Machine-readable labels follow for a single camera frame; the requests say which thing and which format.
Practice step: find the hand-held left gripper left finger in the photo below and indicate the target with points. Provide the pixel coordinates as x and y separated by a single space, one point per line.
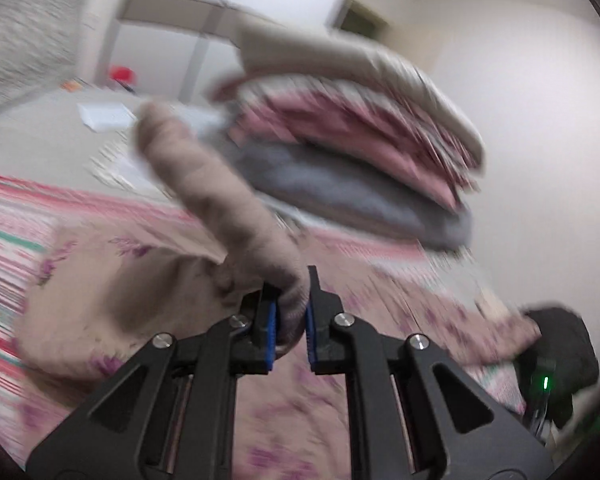
268 331

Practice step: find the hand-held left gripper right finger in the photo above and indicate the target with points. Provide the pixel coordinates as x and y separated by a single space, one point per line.
311 336

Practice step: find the beige floral garment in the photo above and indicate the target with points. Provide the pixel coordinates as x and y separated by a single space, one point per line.
130 280

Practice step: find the person's right hand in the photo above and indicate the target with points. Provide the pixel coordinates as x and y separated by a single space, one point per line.
562 340

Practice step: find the folded grey blanket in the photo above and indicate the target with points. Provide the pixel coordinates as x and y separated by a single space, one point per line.
340 190

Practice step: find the stack of folded blankets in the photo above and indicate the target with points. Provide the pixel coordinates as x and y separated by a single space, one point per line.
360 130

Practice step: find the patterned white cloth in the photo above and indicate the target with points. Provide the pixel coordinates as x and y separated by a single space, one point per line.
122 167

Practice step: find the striped pink bedsheet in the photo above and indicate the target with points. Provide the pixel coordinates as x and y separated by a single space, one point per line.
10 270

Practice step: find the white flat box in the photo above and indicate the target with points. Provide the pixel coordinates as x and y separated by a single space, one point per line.
106 116

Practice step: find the folded beige blanket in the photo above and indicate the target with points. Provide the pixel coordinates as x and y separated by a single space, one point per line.
380 67

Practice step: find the red object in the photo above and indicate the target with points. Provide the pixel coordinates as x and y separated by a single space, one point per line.
122 74

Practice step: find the small orange object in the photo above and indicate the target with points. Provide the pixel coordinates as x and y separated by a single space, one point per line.
71 85

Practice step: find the white wardrobe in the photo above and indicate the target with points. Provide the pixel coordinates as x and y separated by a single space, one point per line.
220 15

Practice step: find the grey curtain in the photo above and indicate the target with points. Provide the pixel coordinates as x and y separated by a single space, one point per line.
25 45

